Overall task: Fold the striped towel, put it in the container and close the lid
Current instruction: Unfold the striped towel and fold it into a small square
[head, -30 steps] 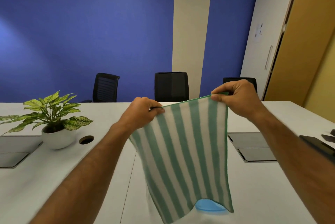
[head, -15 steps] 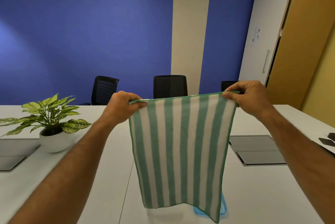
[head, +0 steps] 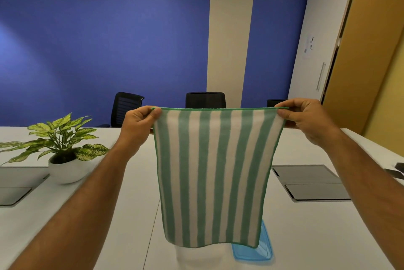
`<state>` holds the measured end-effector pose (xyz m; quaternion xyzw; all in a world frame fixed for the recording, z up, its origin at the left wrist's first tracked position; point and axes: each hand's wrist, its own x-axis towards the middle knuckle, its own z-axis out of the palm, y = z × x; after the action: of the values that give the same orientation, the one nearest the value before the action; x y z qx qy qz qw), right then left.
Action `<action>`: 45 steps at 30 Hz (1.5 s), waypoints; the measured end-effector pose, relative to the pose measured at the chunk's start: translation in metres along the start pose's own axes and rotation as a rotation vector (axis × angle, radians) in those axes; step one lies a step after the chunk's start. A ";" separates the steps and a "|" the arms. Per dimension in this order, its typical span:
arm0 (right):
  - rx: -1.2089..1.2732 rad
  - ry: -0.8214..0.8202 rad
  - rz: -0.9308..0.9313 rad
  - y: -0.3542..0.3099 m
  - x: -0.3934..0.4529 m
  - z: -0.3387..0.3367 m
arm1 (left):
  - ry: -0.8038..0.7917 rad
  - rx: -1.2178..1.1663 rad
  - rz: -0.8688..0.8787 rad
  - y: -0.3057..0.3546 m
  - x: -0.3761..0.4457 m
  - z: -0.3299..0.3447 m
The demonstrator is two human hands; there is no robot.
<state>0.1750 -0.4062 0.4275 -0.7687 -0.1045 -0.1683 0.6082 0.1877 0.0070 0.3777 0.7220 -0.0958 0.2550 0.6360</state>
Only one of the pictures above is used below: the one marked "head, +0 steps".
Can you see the person's left hand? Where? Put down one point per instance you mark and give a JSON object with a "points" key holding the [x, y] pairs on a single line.
{"points": [[135, 131]]}

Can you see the person's right forearm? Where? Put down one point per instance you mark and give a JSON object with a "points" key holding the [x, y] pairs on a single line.
{"points": [[369, 191]]}

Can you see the white cabinet door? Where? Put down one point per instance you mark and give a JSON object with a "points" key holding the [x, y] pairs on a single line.
{"points": [[318, 20]]}

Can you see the person's left forearm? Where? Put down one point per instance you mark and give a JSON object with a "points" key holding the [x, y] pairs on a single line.
{"points": [[75, 213]]}

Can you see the white paper label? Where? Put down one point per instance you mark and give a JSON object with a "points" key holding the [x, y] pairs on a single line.
{"points": [[308, 47]]}

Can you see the black device with cable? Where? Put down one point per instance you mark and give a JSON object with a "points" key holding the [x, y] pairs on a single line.
{"points": [[394, 174]]}

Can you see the blue plastic lid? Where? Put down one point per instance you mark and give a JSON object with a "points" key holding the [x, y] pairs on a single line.
{"points": [[257, 252]]}

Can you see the green white striped towel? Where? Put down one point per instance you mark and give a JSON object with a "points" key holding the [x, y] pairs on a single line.
{"points": [[214, 178]]}

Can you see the yellow wooden door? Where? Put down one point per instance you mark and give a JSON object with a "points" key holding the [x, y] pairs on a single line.
{"points": [[363, 58]]}

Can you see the clear plastic container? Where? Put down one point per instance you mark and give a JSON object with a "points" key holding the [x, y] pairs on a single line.
{"points": [[202, 258]]}

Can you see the black mesh office chair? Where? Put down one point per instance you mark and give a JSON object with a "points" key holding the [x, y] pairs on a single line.
{"points": [[124, 107]]}

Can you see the green plant in white pot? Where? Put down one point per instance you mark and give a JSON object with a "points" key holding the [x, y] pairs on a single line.
{"points": [[64, 170]]}

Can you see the black flat device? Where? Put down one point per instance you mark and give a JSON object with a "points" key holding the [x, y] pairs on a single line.
{"points": [[400, 167]]}

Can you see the person's right hand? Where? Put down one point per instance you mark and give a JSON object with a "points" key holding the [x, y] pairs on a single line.
{"points": [[311, 121]]}

